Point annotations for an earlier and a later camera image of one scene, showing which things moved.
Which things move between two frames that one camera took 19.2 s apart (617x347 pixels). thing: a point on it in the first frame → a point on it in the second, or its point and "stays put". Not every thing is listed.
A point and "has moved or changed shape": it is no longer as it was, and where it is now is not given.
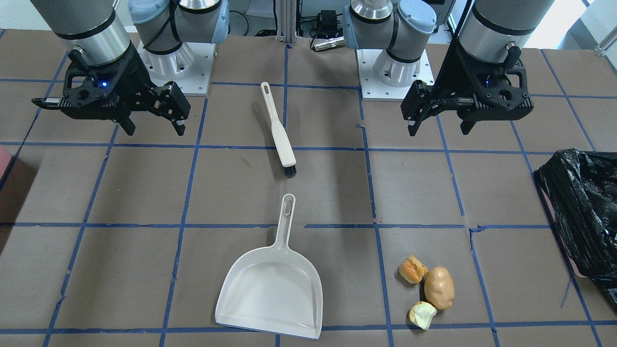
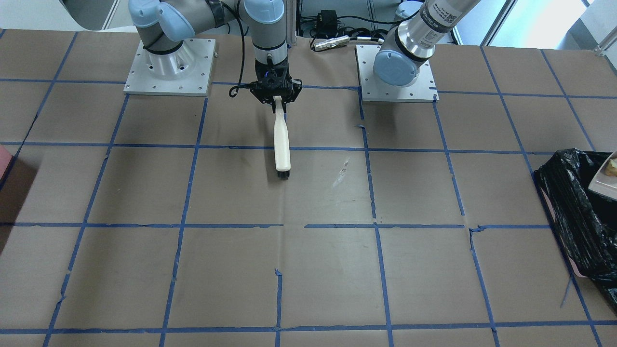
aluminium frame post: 286,10 stays put
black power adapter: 327,23 stays put
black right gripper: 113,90 → 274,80
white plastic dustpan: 274,290 → 605,184
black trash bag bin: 580,189 stays put
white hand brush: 285,150 has moved or changed shape
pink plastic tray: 5,158 stays put
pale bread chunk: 422,313 → 610,168
